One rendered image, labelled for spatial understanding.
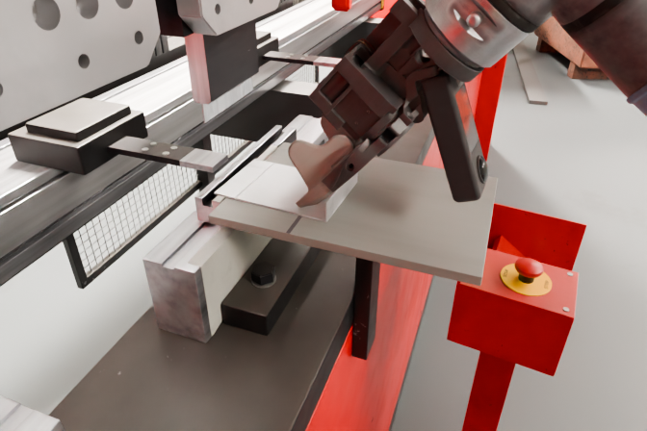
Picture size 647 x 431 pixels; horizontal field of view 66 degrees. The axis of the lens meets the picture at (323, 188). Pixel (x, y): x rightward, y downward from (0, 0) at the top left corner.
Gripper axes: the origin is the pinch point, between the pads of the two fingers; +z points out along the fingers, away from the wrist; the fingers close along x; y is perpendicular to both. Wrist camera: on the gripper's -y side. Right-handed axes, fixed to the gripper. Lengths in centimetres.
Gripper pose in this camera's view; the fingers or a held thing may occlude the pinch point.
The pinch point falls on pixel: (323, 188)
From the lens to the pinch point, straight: 51.9
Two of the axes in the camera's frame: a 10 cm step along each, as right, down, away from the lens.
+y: -7.0, -7.1, -0.6
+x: -4.0, 4.7, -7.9
